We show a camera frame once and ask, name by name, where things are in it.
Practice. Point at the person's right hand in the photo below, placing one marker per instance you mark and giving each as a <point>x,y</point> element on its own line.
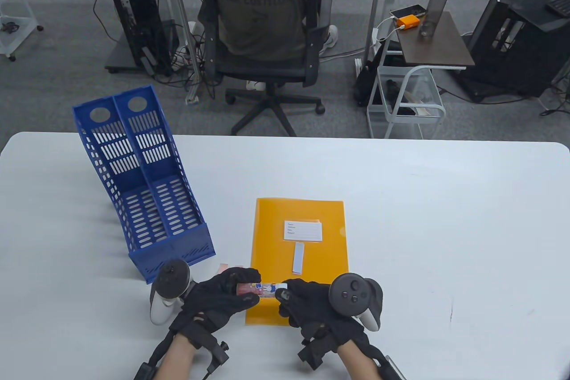
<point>307,304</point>

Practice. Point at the person's left hand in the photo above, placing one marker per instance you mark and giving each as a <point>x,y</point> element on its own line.
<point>213,300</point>

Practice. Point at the pink sticky note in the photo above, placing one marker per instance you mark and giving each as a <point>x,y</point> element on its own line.
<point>221,267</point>

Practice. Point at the red and white glue stick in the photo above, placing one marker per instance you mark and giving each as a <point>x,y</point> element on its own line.
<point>262,290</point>

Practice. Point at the white sticky note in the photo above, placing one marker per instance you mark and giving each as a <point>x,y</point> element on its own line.
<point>298,257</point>

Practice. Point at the yellow L-shaped folder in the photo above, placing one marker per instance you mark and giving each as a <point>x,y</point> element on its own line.
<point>276,237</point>

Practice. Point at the person's right forearm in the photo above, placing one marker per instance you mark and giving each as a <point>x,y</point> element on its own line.
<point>358,364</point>

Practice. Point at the person's left forearm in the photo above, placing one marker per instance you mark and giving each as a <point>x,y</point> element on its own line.
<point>176,362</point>

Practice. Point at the white lined label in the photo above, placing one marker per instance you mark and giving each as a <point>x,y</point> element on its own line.
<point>303,230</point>

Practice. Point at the blue plastic file rack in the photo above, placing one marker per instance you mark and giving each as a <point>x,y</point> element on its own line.
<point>151,219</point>

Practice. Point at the black bag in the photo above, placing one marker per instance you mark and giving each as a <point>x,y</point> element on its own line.
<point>367,86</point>

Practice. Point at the black mesh office chair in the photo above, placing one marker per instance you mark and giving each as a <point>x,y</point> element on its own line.
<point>267,72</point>

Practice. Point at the white wheeled cart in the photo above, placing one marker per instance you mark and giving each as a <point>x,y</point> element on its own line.
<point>18,37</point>
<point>427,90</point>

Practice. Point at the brown side table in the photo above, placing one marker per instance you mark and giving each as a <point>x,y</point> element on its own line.
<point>436,50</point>

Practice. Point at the black computer tower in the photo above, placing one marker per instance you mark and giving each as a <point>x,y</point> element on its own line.
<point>138,19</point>

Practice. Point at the orange power bank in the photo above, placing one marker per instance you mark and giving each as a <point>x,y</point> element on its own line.
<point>409,21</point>

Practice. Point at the black smartphone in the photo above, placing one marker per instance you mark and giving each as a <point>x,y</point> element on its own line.
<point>407,10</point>

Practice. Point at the dark transparent water bottle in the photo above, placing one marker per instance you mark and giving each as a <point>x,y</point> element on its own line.
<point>434,6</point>

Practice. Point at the black keyboard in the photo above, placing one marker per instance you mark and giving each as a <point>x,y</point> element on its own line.
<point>559,3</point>

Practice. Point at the aluminium frame post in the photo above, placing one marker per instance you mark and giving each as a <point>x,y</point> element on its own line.
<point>376,6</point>
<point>178,14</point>

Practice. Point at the black open-frame computer case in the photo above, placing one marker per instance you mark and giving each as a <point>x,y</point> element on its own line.
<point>525,55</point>

